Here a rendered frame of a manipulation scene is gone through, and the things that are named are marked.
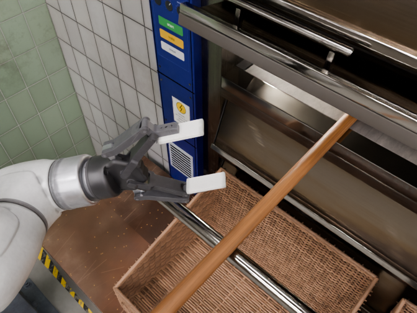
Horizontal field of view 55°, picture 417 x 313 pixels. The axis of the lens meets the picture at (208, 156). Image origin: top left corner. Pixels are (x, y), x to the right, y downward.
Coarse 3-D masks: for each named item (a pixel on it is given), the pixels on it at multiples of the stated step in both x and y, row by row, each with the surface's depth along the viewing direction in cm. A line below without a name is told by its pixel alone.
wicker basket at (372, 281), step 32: (224, 192) 130; (256, 192) 121; (224, 224) 136; (288, 224) 117; (160, 256) 127; (192, 256) 136; (256, 256) 132; (288, 256) 123; (320, 256) 114; (128, 288) 121; (160, 288) 129; (224, 288) 129; (256, 288) 128; (288, 288) 128; (320, 288) 118; (352, 288) 110
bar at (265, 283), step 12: (168, 204) 80; (180, 204) 80; (180, 216) 79; (192, 216) 78; (192, 228) 77; (204, 228) 76; (204, 240) 76; (216, 240) 75; (240, 252) 73; (240, 264) 72; (252, 264) 72; (252, 276) 71; (264, 276) 70; (264, 288) 70; (276, 288) 69; (276, 300) 69; (288, 300) 68; (300, 300) 68; (300, 312) 66; (312, 312) 66
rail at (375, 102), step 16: (192, 16) 77; (208, 16) 75; (224, 32) 74; (240, 32) 72; (256, 48) 71; (272, 48) 68; (288, 64) 68; (304, 64) 66; (320, 80) 65; (336, 80) 63; (352, 96) 62; (368, 96) 61; (384, 112) 60; (400, 112) 58; (416, 128) 58
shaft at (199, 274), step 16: (336, 128) 89; (320, 144) 86; (304, 160) 83; (288, 176) 80; (272, 192) 78; (288, 192) 79; (256, 208) 75; (272, 208) 77; (240, 224) 73; (256, 224) 74; (224, 240) 71; (240, 240) 72; (208, 256) 69; (224, 256) 70; (192, 272) 67; (208, 272) 68; (176, 288) 66; (192, 288) 66; (160, 304) 64; (176, 304) 64
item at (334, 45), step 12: (228, 0) 75; (240, 0) 73; (240, 12) 74; (252, 12) 73; (264, 12) 71; (240, 24) 76; (276, 24) 70; (288, 24) 69; (312, 36) 66; (324, 36) 66; (336, 48) 65; (348, 48) 64
